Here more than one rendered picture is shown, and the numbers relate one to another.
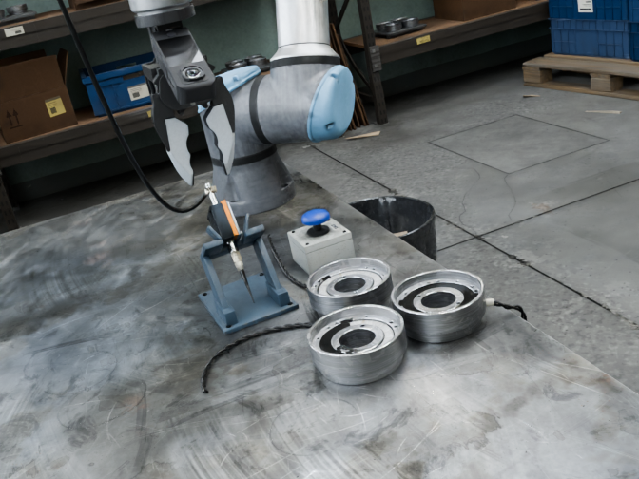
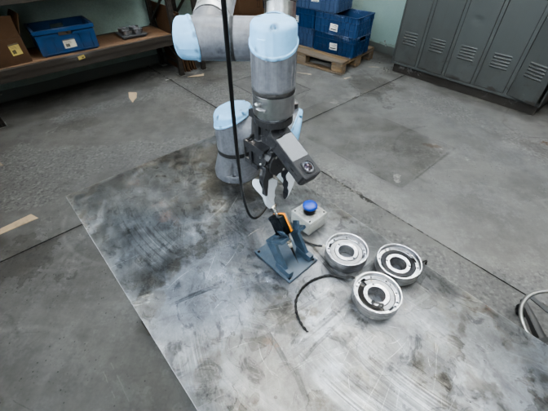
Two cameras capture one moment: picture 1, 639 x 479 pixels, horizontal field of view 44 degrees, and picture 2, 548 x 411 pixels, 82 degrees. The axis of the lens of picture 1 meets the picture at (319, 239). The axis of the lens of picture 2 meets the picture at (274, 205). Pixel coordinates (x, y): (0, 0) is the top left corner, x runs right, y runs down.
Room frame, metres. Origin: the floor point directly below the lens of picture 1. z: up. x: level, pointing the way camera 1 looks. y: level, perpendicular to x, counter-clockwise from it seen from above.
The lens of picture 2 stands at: (0.48, 0.34, 1.45)
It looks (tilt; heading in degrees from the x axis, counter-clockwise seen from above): 43 degrees down; 336
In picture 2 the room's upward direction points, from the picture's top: straight up
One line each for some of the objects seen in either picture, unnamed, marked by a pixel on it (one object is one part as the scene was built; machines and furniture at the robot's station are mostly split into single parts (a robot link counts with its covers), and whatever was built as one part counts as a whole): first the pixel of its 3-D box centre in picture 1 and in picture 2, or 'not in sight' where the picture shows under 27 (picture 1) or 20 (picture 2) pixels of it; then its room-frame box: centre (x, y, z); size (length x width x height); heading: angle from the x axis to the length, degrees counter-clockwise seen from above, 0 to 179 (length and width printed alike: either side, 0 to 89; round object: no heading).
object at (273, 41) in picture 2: not in sight; (273, 55); (0.97, 0.12, 1.28); 0.09 x 0.08 x 0.11; 154
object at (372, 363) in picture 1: (358, 344); (375, 296); (0.73, -0.02, 0.82); 0.10 x 0.10 x 0.04
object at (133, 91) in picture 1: (132, 82); (63, 36); (4.37, 0.83, 0.56); 0.52 x 0.38 x 0.22; 104
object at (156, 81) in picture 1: (175, 59); (271, 140); (0.98, 0.13, 1.12); 0.09 x 0.08 x 0.12; 19
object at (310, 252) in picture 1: (319, 243); (307, 215); (1.02, 0.00, 0.82); 0.08 x 0.07 x 0.05; 17
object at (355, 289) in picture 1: (351, 290); (346, 253); (0.86, -0.03, 0.82); 0.10 x 0.10 x 0.04
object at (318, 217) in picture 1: (318, 228); (309, 209); (1.01, 0.00, 0.85); 0.04 x 0.04 x 0.05
